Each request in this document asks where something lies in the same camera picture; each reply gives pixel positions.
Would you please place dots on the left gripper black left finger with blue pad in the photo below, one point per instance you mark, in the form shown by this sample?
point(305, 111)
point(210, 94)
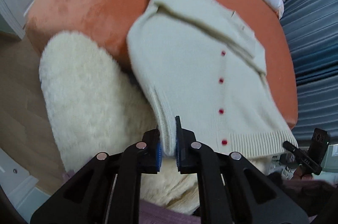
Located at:
point(106, 189)

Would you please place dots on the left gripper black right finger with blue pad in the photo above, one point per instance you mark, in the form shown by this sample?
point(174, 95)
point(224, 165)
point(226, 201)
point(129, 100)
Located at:
point(231, 189)

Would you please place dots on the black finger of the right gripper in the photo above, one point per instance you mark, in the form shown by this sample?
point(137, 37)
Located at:
point(298, 153)

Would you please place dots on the cream knit cardigan red buttons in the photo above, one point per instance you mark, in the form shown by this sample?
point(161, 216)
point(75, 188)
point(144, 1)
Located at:
point(200, 61)

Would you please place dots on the cream fluffy rug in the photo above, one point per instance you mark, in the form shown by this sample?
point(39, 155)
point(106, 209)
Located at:
point(92, 105)

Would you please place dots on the blue grey pleated curtain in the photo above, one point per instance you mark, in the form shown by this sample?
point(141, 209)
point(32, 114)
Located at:
point(310, 27)

